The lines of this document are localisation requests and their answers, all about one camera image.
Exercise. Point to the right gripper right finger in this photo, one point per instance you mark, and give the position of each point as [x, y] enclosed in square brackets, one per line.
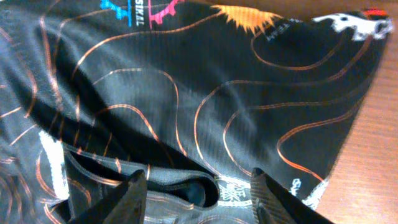
[273, 204]

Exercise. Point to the black orange patterned jersey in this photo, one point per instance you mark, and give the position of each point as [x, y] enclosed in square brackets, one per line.
[196, 95]

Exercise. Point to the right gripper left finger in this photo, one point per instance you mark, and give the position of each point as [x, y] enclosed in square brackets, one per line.
[126, 204]

